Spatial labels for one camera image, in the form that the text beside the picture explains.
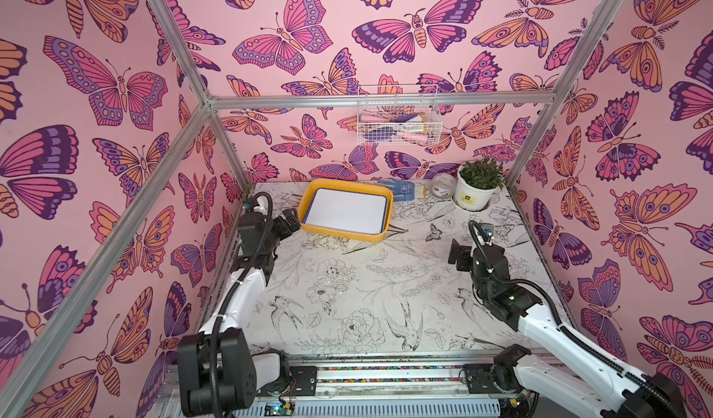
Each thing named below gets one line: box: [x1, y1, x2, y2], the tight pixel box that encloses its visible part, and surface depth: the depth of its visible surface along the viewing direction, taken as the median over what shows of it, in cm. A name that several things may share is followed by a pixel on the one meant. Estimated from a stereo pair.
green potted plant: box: [458, 157, 505, 190], surface depth 102 cm
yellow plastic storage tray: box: [297, 178, 395, 243], surface depth 108 cm
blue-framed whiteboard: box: [302, 188, 389, 236], surface depth 110 cm
